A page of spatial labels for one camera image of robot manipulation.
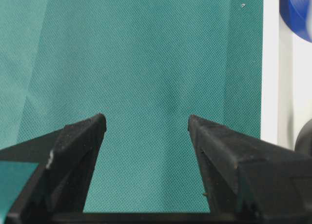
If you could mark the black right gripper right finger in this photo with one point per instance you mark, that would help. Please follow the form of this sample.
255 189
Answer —
252 177

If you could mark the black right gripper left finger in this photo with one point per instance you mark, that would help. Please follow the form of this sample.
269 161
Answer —
51 173

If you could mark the black tape roll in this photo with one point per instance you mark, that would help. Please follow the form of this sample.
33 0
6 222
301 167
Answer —
303 144

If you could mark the blue tape roll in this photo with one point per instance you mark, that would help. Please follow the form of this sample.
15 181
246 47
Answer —
297 15

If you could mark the white plastic tray case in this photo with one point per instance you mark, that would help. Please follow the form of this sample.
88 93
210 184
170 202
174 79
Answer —
286 95

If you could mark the green table cloth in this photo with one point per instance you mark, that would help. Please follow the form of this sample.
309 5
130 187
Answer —
147 65

